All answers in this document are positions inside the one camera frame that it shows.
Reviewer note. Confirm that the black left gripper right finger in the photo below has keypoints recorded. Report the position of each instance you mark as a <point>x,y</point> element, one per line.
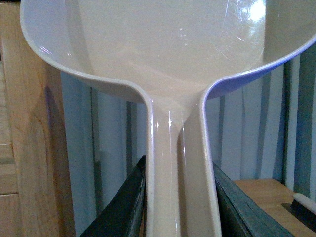
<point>240,216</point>

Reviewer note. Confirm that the wooden bed headboard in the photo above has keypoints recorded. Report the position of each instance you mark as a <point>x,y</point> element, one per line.
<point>36,115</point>

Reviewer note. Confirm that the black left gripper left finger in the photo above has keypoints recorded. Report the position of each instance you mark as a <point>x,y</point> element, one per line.
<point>122,217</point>

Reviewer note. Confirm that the beige hand brush black bristles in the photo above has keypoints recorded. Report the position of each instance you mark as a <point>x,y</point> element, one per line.
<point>304,207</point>

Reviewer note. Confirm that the beige plastic dustpan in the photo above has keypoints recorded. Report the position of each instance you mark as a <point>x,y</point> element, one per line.
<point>172,55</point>

